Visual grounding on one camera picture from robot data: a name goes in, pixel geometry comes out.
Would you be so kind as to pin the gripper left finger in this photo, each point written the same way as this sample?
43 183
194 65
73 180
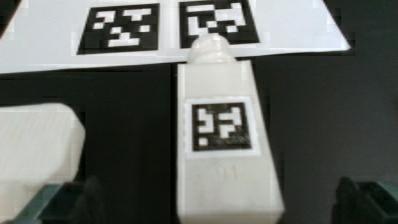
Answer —
66 204

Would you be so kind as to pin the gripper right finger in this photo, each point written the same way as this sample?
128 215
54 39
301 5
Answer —
367 202

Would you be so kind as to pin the white chair back frame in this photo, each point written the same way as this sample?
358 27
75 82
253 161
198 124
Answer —
41 143

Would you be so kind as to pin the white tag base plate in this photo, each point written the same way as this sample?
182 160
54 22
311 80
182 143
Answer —
96 33

